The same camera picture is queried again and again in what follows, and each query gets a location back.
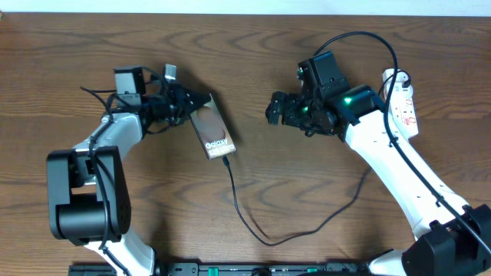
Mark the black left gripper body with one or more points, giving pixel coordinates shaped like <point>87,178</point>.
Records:
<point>169,106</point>

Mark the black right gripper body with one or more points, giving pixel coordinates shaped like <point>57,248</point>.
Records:
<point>304,113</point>

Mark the Galaxy S25 Ultra smartphone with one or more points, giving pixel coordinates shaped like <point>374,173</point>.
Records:
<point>212,131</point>

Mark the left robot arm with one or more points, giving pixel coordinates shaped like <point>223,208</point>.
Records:
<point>88,200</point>

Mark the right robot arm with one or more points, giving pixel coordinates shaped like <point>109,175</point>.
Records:
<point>451,237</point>

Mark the white power strip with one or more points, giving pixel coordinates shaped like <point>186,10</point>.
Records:
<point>402,106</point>

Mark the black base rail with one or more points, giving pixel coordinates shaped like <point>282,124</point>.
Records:
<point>333,268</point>

